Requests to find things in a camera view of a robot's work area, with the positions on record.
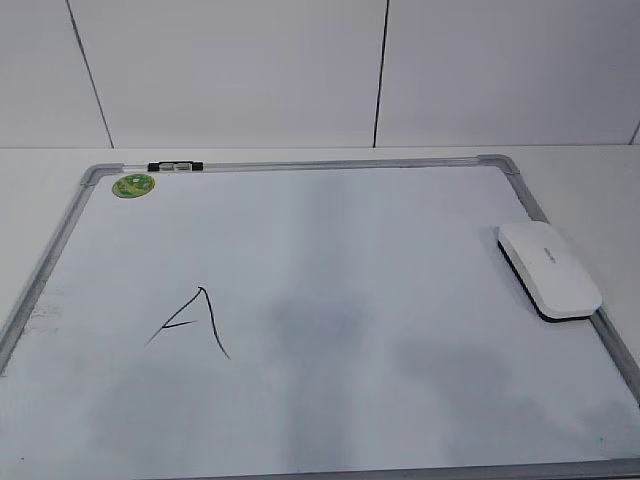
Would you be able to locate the white board with grey frame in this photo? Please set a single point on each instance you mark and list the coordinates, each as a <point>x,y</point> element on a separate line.
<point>324,319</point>

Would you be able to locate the round green magnet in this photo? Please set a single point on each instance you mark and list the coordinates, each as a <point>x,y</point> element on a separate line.
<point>133,186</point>

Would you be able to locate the white board eraser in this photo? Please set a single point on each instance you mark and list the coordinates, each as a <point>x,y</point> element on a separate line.
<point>559,286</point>

